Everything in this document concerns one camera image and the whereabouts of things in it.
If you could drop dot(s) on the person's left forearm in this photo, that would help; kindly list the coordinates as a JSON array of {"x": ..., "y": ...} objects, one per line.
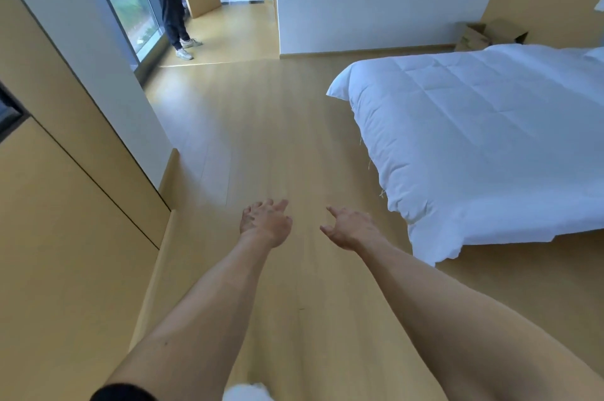
[{"x": 198, "y": 320}]

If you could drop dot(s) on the person's right hand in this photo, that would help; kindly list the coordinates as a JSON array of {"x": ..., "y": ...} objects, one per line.
[{"x": 356, "y": 230}]

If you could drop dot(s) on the brown cardboard box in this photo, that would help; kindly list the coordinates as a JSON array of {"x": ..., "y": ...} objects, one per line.
[{"x": 472, "y": 39}]

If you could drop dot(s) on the black t-shirt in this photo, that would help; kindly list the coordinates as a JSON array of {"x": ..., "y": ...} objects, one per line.
[{"x": 120, "y": 393}]

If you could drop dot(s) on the light denim shorts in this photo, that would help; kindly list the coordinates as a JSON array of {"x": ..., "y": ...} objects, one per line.
[{"x": 247, "y": 393}]

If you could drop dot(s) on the person's left hand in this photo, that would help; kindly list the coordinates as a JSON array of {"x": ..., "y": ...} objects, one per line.
[{"x": 266, "y": 226}]

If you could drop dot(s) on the person's right forearm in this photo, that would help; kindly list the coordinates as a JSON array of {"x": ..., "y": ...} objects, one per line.
[{"x": 472, "y": 330}]

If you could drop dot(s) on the white pillow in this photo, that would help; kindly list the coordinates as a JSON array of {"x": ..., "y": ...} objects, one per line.
[{"x": 597, "y": 55}]

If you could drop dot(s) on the white wall switch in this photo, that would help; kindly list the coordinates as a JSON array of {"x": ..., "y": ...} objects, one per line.
[{"x": 600, "y": 5}]

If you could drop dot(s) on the black television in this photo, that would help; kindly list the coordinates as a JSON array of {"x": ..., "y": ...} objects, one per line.
[{"x": 9, "y": 112}]

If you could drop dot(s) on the white bed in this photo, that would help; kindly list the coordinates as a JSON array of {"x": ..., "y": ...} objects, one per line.
[{"x": 472, "y": 131}]

